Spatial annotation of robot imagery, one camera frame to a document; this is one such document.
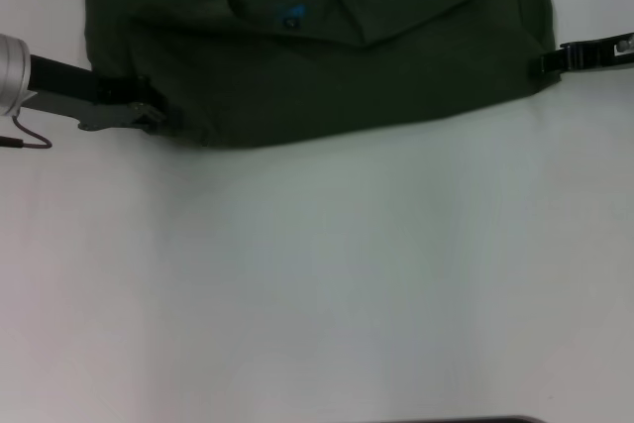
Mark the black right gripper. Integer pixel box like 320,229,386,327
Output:
538,32,634,75

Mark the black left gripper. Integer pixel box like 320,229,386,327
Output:
28,53,183,135

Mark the dark green FREE t-shirt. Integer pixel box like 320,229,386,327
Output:
82,0,556,150

